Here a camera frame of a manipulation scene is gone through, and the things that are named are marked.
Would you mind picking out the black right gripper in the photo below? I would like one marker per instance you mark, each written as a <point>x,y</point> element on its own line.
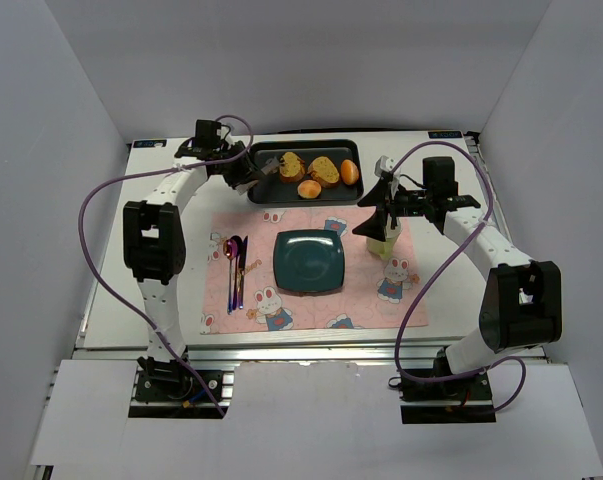
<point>388,204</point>

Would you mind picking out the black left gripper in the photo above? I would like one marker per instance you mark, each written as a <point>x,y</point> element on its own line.
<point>246,174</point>

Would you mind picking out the bread slice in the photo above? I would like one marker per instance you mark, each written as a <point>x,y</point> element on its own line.
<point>291,168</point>
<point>323,171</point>

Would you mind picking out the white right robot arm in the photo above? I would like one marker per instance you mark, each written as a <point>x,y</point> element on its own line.
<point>522,303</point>

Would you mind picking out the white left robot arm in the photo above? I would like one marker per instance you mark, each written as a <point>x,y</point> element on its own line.
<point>154,245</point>

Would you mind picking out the green paper cup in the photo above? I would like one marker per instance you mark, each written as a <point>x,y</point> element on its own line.
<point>384,249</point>

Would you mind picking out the orange glossy bun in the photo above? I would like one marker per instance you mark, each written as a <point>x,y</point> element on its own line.
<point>349,172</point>

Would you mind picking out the small round bun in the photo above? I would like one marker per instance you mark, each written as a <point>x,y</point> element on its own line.
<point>309,189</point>

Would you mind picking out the iridescent knife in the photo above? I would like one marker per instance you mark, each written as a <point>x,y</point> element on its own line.
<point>241,273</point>

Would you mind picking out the iridescent purple spoon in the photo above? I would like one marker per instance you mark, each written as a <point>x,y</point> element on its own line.
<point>233,248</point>

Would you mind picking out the dark teal square plate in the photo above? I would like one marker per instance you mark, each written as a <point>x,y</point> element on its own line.
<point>308,261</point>

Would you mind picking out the pink bunny placemat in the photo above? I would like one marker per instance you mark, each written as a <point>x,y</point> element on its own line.
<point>374,294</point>

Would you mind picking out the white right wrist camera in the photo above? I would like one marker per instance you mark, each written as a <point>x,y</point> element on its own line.
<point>384,165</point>

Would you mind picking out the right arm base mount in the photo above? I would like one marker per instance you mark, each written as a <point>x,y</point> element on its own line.
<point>465,401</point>

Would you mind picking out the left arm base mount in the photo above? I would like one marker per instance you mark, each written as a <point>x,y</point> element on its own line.
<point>166,390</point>

